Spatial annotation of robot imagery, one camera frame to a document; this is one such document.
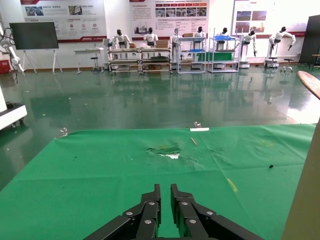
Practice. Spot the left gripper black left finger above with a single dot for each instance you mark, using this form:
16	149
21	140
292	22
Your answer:
147	215

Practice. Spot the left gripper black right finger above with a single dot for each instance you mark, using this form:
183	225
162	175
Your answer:
190	217

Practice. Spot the white industrial robot arm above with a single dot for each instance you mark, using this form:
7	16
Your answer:
13	56

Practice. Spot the red box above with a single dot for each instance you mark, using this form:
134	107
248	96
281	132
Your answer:
4	67

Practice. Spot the yellow-green tape strip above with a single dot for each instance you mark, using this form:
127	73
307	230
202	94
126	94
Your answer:
232	185

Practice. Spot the green table cloth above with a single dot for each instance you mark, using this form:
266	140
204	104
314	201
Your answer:
87	175

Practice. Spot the thin wooden stick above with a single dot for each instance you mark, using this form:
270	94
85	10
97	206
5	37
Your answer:
194	141

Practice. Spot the grey tape strip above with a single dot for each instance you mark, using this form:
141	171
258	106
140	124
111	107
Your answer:
199	129

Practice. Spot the metal table clip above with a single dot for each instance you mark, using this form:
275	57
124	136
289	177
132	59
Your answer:
197	124
63	131

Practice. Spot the metal shelf rack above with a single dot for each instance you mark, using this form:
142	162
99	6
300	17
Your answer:
156	60
123	61

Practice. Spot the black round stool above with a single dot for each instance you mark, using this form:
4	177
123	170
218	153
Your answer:
94	58
287	60

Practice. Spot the white wheeled cart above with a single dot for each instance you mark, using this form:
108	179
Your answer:
12	113

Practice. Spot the brown carton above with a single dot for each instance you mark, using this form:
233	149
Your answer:
162	44
189	35

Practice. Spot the white side table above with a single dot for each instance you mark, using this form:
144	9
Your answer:
87	50

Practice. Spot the blue tray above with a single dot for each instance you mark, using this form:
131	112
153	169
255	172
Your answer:
223	37

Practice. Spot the white screen stand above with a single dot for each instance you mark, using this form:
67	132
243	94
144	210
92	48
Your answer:
26	60

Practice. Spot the black display screen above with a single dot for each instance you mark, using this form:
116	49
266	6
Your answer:
33	36

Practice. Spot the black partition panel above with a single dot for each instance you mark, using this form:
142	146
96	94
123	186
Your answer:
310	40

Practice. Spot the white frame shelf rack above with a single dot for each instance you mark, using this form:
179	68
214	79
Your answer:
191	38
222	70

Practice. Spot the wall poster with photo row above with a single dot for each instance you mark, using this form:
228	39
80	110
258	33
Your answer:
170	15

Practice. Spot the wall poster with red band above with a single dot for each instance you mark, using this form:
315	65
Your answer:
62	17

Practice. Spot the wall poster with dark photos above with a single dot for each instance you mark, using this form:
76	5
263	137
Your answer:
270	15

